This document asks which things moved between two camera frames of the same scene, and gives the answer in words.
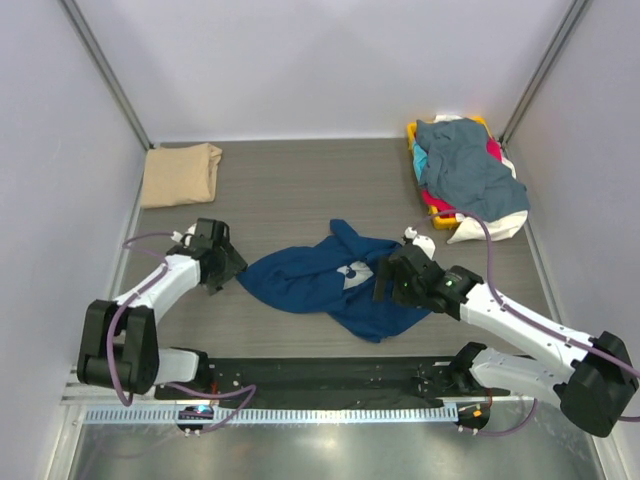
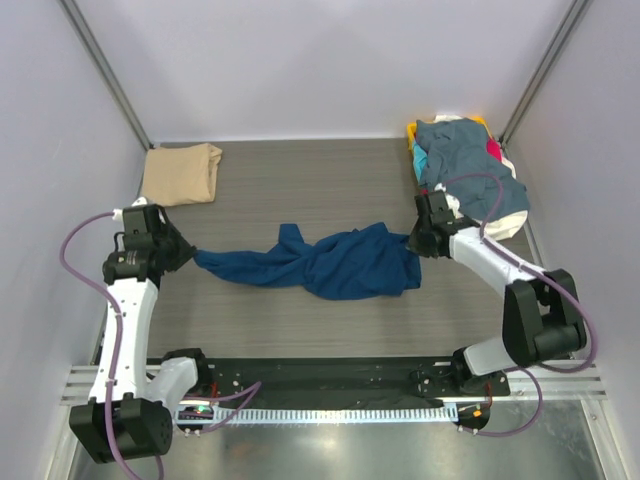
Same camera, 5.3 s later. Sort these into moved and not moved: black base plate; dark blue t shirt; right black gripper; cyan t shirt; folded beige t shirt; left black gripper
Moved: dark blue t shirt; right black gripper; left black gripper
Not moved: black base plate; folded beige t shirt; cyan t shirt
